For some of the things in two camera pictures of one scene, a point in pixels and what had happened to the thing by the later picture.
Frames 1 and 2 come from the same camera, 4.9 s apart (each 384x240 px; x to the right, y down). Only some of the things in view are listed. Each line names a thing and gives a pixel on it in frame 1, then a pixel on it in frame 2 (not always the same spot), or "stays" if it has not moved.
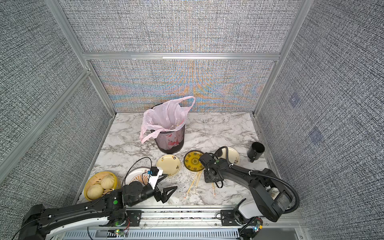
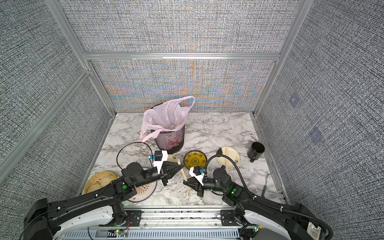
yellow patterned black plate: (191, 160) stays
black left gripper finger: (165, 197) -> (173, 168)
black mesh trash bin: (170, 142) stays
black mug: (255, 151) stays
